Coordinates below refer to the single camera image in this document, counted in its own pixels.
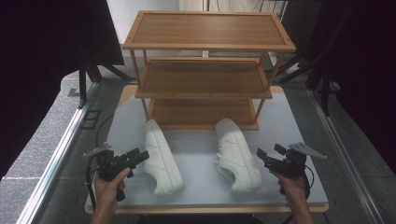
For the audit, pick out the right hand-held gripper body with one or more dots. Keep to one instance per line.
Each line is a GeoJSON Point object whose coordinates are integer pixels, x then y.
{"type": "Point", "coordinates": [291, 163]}

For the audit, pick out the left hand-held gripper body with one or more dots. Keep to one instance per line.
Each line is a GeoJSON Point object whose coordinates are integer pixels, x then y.
{"type": "Point", "coordinates": [110, 166]}

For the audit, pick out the white sneaker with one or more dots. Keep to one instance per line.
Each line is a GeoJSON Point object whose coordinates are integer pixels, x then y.
{"type": "Point", "coordinates": [238, 158]}
{"type": "Point", "coordinates": [162, 158]}

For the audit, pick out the wooden three-tier shoe rack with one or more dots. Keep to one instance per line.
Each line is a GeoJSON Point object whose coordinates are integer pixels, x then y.
{"type": "Point", "coordinates": [202, 76]}

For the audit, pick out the person's left hand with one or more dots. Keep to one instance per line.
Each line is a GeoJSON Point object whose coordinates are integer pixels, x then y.
{"type": "Point", "coordinates": [107, 193]}

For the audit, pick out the person's right hand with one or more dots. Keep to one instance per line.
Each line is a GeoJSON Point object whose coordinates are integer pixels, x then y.
{"type": "Point", "coordinates": [294, 189]}

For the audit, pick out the light grey table mat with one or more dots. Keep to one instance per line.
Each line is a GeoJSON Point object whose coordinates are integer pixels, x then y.
{"type": "Point", "coordinates": [199, 158]}

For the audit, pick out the black metal stand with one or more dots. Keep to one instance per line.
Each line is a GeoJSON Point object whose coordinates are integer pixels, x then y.
{"type": "Point", "coordinates": [82, 90]}
{"type": "Point", "coordinates": [325, 93]}

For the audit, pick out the black curtain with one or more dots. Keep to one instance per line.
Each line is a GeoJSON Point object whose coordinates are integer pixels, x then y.
{"type": "Point", "coordinates": [37, 62]}
{"type": "Point", "coordinates": [367, 77]}

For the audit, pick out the aluminium frame rail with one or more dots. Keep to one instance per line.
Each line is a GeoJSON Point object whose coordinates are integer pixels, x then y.
{"type": "Point", "coordinates": [342, 155]}
{"type": "Point", "coordinates": [59, 152]}

